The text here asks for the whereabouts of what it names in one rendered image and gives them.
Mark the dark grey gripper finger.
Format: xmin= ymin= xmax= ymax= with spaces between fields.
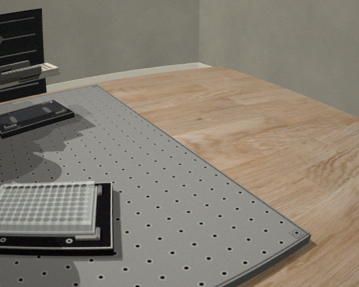
xmin=0 ymin=66 xmax=42 ymax=81
xmin=0 ymin=60 xmax=31 ymax=71

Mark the white well plate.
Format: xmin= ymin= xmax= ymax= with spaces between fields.
xmin=0 ymin=63 xmax=60 ymax=89
xmin=0 ymin=181 xmax=98 ymax=237

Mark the grey perforated breadboard plate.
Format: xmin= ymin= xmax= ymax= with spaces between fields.
xmin=0 ymin=85 xmax=311 ymax=287

